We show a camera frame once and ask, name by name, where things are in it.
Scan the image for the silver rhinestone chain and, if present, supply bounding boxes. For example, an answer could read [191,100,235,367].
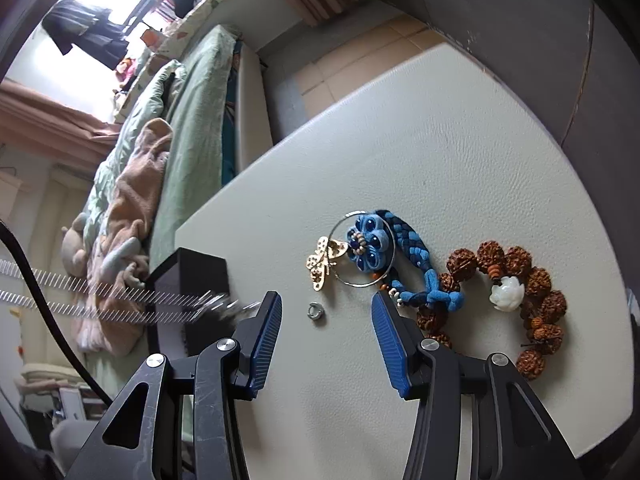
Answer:
[0,257,262,325]

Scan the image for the blue braided flower keychain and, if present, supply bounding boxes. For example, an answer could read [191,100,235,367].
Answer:
[346,209,464,312]

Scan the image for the gold butterfly brooch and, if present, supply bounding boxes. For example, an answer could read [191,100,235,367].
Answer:
[305,236,348,292]

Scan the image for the brown rudraksha bead bracelet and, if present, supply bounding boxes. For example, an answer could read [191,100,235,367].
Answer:
[415,238,570,382]

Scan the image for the black jewelry box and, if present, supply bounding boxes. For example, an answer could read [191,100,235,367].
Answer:
[145,248,233,360]

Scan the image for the pink fleece blanket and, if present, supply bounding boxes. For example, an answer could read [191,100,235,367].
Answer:
[69,117,175,359]

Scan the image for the plush toy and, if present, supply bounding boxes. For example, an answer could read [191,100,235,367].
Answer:
[60,212,88,278]

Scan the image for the green bed quilt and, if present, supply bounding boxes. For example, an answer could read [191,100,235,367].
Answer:
[84,26,236,268]

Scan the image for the flattened cardboard sheets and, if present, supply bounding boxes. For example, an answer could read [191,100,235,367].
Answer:
[295,14,446,119]

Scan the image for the floral window seat cushion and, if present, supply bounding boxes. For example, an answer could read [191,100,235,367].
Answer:
[113,0,228,125]

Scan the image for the pink curtain left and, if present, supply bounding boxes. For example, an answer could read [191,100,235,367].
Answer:
[0,79,119,172]

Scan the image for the dark hanging clothes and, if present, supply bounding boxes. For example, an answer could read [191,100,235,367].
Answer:
[41,0,129,70]

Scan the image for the black cable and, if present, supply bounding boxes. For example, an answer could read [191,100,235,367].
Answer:
[0,219,114,409]

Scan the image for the white bed frame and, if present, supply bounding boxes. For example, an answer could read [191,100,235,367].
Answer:
[235,44,273,174]

